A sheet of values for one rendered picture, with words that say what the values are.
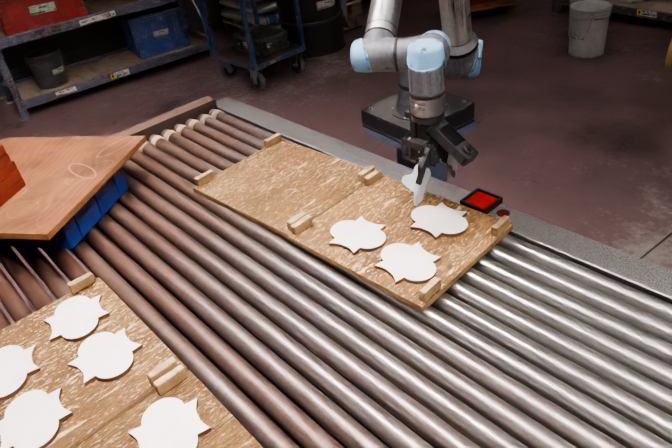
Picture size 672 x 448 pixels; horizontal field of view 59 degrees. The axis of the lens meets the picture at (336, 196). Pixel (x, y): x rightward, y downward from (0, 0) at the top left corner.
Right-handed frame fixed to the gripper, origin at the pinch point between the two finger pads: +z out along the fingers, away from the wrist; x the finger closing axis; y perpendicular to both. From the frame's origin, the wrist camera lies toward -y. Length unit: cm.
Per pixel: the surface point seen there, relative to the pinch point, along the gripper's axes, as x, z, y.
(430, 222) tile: 2.2, 7.5, 0.9
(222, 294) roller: 47, 10, 25
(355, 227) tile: 14.1, 7.5, 14.3
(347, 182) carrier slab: -1.2, 8.5, 31.5
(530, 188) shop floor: -157, 102, 57
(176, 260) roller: 47, 11, 45
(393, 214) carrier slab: 3.5, 8.6, 11.3
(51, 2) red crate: -84, 20, 437
